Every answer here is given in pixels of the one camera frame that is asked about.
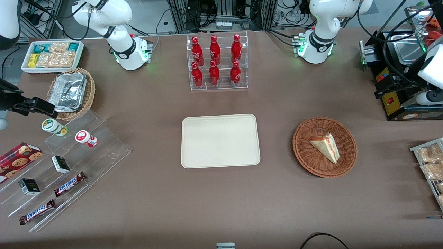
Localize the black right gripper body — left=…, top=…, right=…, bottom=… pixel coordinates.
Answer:
left=0, top=79, right=35, bottom=116

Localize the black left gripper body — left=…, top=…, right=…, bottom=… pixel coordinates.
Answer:
left=398, top=66, right=430, bottom=101

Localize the triangular sandwich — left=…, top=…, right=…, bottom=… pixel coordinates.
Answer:
left=309, top=133, right=340, bottom=164

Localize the light wicker basket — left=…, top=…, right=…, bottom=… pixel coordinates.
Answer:
left=47, top=68, right=96, bottom=121

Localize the tray of packaged snacks right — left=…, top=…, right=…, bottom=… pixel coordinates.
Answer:
left=410, top=138, right=443, bottom=212

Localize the empty brown wicker basket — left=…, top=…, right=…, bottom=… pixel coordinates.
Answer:
left=292, top=117, right=358, bottom=178

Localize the cream plastic tray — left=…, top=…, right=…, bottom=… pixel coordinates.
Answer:
left=181, top=114, right=261, bottom=169

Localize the green cap yogurt bottle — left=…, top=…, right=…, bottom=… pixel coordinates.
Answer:
left=42, top=118, right=68, bottom=136

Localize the black hot dog machine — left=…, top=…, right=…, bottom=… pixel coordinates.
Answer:
left=360, top=5, right=443, bottom=121

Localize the aluminium foil container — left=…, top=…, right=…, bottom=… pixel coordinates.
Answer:
left=48, top=72, right=88, bottom=113

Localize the steel pan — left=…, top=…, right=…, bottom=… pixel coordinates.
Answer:
left=393, top=34, right=428, bottom=65

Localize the white snack box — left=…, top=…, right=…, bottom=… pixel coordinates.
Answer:
left=21, top=40, right=85, bottom=75

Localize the red cap yogurt bottle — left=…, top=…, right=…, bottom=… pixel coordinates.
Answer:
left=75, top=130, right=98, bottom=147

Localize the clear rice cracker bag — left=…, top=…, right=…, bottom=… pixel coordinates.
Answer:
left=36, top=42, right=76, bottom=68

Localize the small black carton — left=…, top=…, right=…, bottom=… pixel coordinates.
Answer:
left=18, top=178, right=41, bottom=196
left=51, top=155, right=71, bottom=174

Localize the red cookie box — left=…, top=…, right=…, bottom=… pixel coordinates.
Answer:
left=0, top=142, right=43, bottom=184

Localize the clear acrylic stepped stand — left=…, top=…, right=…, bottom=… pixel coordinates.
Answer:
left=0, top=110, right=131, bottom=233

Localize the snickers chocolate bar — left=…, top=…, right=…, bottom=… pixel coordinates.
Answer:
left=54, top=172, right=87, bottom=197
left=19, top=199, right=56, bottom=225

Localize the red cola bottle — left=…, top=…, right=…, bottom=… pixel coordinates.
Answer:
left=191, top=36, right=204, bottom=66
left=210, top=35, right=221, bottom=65
left=231, top=34, right=242, bottom=64
left=192, top=62, right=204, bottom=88
left=209, top=61, right=220, bottom=86
left=230, top=61, right=241, bottom=87

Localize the clear acrylic bottle rack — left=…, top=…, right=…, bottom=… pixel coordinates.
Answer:
left=186, top=31, right=249, bottom=91

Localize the black cable loop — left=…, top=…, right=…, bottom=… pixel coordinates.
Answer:
left=299, top=233, right=349, bottom=249

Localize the aluminium frame rack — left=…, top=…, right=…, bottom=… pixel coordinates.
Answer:
left=168, top=0, right=277, bottom=33

